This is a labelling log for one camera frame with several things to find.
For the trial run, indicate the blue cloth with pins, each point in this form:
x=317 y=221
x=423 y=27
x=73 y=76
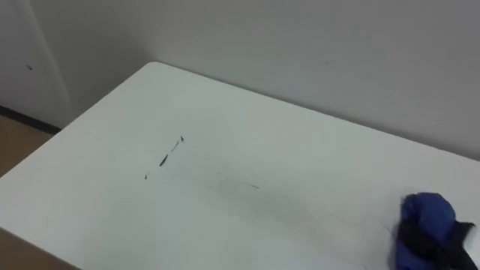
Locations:
x=427 y=212

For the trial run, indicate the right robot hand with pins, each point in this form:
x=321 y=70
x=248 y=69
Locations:
x=448 y=253

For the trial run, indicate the white desk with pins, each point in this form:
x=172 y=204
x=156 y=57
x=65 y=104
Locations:
x=210 y=157

